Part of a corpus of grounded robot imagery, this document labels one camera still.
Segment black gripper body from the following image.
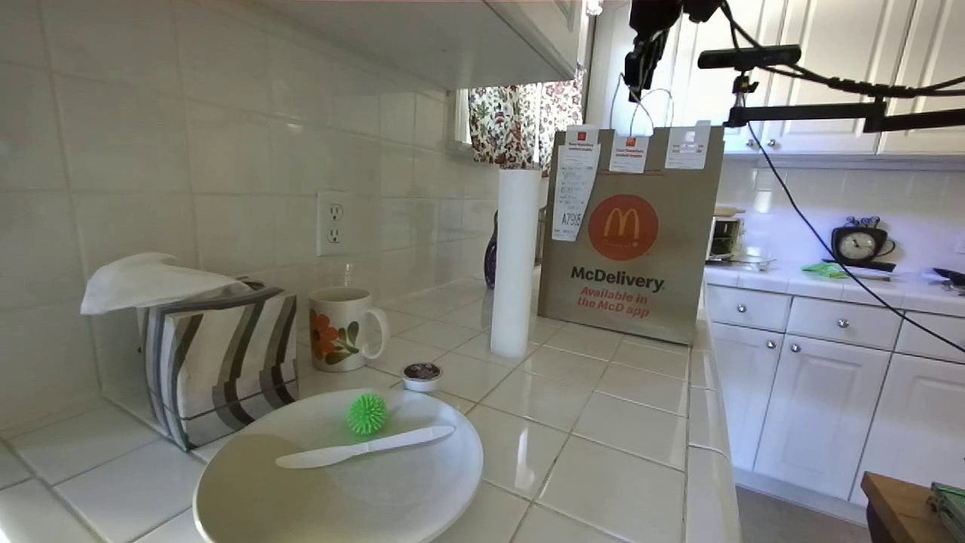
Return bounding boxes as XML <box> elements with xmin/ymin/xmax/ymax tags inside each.
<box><xmin>627</xmin><ymin>0</ymin><xmax>726</xmax><ymax>55</ymax></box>

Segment brown McDelivery paper bag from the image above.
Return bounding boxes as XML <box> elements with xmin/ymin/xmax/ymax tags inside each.
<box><xmin>537</xmin><ymin>89</ymin><xmax>726</xmax><ymax>348</ymax></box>

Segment floral curtain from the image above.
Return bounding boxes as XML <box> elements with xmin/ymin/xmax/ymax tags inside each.
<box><xmin>461</xmin><ymin>77</ymin><xmax>588</xmax><ymax>173</ymax></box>

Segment white receipt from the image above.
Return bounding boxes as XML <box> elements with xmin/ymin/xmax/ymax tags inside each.
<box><xmin>549</xmin><ymin>144</ymin><xmax>604</xmax><ymax>244</ymax></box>

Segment white small appliance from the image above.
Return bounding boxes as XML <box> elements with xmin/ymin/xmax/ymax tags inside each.
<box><xmin>707</xmin><ymin>206</ymin><xmax>748</xmax><ymax>270</ymax></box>

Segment white paper towel roll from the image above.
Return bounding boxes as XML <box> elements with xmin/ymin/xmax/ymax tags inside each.
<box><xmin>488</xmin><ymin>167</ymin><xmax>543</xmax><ymax>362</ymax></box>

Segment dark round vase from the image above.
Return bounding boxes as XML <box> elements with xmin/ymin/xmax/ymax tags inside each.
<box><xmin>479</xmin><ymin>208</ymin><xmax>501</xmax><ymax>293</ymax></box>

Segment green cloth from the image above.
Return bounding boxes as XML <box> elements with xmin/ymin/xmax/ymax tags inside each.
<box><xmin>799</xmin><ymin>260</ymin><xmax>849</xmax><ymax>283</ymax></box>

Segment black table clock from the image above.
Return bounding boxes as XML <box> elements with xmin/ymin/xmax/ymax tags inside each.
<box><xmin>828</xmin><ymin>215</ymin><xmax>898</xmax><ymax>271</ymax></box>

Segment white lower cabinets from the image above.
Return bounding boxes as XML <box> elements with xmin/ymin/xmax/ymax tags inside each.
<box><xmin>702</xmin><ymin>282</ymin><xmax>965</xmax><ymax>508</ymax></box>

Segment white floral mug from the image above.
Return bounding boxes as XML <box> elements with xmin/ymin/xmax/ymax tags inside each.
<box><xmin>307</xmin><ymin>288</ymin><xmax>392</xmax><ymax>373</ymax></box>

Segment green spiky ball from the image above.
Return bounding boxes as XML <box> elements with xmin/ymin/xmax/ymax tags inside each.
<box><xmin>344</xmin><ymin>388</ymin><xmax>392</xmax><ymax>442</ymax></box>

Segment white plastic knife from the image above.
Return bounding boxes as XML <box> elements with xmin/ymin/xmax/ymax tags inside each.
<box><xmin>270</xmin><ymin>420</ymin><xmax>457</xmax><ymax>475</ymax></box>

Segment wooden table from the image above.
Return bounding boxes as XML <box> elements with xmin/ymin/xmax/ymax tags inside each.
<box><xmin>858</xmin><ymin>472</ymin><xmax>965</xmax><ymax>543</ymax></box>

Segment white round plate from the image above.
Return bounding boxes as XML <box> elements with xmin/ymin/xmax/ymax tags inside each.
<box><xmin>191</xmin><ymin>386</ymin><xmax>488</xmax><ymax>543</ymax></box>

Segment white folded napkin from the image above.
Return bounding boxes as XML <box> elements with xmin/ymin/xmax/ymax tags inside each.
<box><xmin>79</xmin><ymin>250</ymin><xmax>249</xmax><ymax>318</ymax></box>

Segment black stereo camera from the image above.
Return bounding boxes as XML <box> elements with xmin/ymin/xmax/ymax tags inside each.
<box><xmin>695</xmin><ymin>41</ymin><xmax>804</xmax><ymax>72</ymax></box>

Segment black cable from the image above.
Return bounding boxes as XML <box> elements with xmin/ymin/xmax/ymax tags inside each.
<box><xmin>718</xmin><ymin>0</ymin><xmax>965</xmax><ymax>359</ymax></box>

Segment white upper wall cabinet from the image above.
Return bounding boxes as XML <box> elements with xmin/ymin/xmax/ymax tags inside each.
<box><xmin>265</xmin><ymin>0</ymin><xmax>598</xmax><ymax>94</ymax></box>

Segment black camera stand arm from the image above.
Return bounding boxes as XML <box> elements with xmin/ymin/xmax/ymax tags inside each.
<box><xmin>720</xmin><ymin>96</ymin><xmax>965</xmax><ymax>135</ymax></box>

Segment white wall cabinets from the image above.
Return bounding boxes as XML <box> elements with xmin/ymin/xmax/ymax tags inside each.
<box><xmin>585</xmin><ymin>0</ymin><xmax>965</xmax><ymax>160</ymax></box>

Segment white wall outlet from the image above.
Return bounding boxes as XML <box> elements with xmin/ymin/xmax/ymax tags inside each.
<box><xmin>313</xmin><ymin>189</ymin><xmax>353</xmax><ymax>260</ymax></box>

